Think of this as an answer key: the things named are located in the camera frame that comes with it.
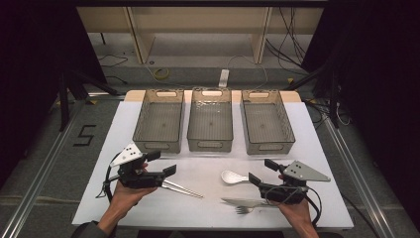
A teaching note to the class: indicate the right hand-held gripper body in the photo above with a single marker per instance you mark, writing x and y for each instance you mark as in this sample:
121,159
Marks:
303,173

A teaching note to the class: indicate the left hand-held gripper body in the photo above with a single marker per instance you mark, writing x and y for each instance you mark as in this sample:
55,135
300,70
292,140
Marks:
127,155

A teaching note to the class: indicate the white spoon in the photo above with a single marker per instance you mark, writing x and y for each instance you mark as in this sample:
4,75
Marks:
231,177

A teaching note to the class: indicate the metal chopstick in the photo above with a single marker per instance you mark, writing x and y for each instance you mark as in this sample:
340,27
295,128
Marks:
183,192
185,189

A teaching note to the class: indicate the clear grey plastic bin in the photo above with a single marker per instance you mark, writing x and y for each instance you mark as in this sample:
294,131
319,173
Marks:
160,122
210,122
265,124

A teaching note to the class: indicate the person's right hand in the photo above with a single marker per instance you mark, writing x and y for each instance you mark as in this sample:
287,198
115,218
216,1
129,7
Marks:
297,213

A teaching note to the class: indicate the person's left hand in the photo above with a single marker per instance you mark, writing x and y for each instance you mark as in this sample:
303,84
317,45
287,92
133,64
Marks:
127,196

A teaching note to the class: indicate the metal knife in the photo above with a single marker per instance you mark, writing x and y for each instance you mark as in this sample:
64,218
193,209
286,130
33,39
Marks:
241,201

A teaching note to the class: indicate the white table cover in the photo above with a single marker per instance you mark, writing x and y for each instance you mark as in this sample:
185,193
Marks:
198,211

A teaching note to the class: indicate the black stand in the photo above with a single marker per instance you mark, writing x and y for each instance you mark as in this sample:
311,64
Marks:
63,99
333,99

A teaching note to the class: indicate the yellow tape roll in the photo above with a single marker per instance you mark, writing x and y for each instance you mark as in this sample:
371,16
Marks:
161,73

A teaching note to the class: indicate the black curtain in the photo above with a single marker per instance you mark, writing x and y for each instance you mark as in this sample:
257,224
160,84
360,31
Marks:
379,82
33,66

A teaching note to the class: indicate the wooden shelf unit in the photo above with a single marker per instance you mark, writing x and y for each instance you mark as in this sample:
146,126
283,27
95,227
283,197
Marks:
198,20

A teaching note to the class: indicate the aluminium floor rail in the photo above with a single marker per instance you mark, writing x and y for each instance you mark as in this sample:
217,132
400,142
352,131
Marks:
360,178
36,185

